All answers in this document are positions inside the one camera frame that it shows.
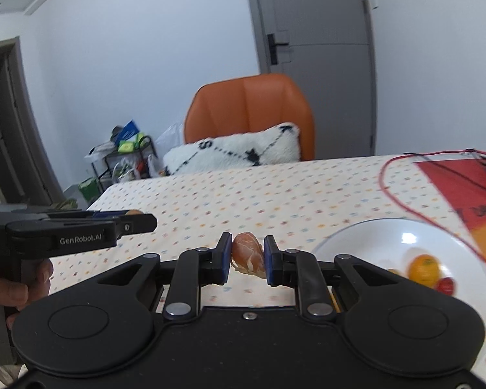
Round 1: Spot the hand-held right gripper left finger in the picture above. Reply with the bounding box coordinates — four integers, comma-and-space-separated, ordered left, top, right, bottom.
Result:
99, 232, 232, 320

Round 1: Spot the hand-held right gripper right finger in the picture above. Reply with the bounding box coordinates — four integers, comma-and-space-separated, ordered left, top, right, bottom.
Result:
264, 235, 393, 317

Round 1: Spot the white plate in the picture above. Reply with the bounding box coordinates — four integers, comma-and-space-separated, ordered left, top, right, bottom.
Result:
310, 218, 486, 369

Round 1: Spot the small orange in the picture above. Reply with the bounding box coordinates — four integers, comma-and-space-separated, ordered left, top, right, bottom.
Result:
407, 254, 444, 288

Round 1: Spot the red fruit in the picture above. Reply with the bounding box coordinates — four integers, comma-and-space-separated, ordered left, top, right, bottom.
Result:
435, 276, 456, 296

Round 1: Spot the person's left hand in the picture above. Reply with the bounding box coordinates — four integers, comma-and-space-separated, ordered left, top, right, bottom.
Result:
0, 258, 54, 330

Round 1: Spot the green box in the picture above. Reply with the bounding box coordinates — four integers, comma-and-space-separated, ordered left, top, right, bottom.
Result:
78, 178, 103, 204

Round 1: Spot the small white plastic bag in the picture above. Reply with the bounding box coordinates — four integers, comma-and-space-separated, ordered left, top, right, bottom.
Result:
112, 161, 133, 182

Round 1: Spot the black metal rack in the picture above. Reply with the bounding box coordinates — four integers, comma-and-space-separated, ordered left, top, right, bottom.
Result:
90, 136, 158, 195

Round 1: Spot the floral tablecloth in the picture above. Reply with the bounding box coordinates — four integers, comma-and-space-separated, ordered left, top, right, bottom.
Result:
46, 153, 486, 385

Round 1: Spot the clear plastic bag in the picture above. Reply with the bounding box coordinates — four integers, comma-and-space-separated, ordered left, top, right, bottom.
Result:
156, 122, 186, 159

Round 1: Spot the white black patterned pillow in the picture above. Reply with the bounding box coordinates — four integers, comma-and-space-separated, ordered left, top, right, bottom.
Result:
162, 122, 301, 177

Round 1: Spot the orange chair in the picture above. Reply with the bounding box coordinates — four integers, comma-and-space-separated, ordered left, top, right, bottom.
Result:
183, 74, 316, 162

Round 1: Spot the red paper mat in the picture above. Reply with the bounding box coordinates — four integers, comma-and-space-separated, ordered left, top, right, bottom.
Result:
413, 158, 486, 260

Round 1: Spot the grey door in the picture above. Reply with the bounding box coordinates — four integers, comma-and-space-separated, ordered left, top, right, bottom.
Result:
243, 0, 378, 159

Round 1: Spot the grey door frame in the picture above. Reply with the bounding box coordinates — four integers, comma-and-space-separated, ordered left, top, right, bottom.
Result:
0, 36, 65, 211

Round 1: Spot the red cable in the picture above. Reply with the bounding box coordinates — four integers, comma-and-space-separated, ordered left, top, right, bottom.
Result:
378, 148, 486, 292

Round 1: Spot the black door handle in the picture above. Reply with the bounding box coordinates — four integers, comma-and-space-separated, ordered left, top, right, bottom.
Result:
266, 32, 290, 65

